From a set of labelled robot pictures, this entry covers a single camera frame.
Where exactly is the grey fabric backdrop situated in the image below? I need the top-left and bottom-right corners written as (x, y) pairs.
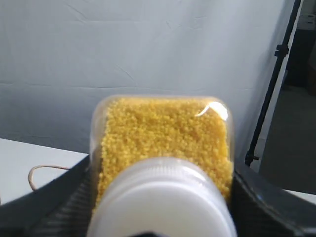
top-left (0, 0), bottom-right (293, 155)

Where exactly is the yellow millet bottle white cap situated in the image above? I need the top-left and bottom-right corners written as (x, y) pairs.
top-left (87, 95), bottom-right (237, 237)

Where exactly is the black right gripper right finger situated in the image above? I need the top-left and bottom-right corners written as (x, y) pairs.
top-left (231, 162), bottom-right (316, 237)

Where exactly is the black tripod stand pole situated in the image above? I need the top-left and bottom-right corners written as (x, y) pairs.
top-left (244, 0), bottom-right (302, 167)

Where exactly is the brown paper grocery bag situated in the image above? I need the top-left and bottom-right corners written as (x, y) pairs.
top-left (28, 164), bottom-right (70, 191)

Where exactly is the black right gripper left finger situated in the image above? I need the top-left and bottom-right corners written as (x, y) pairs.
top-left (0, 156), bottom-right (97, 237)

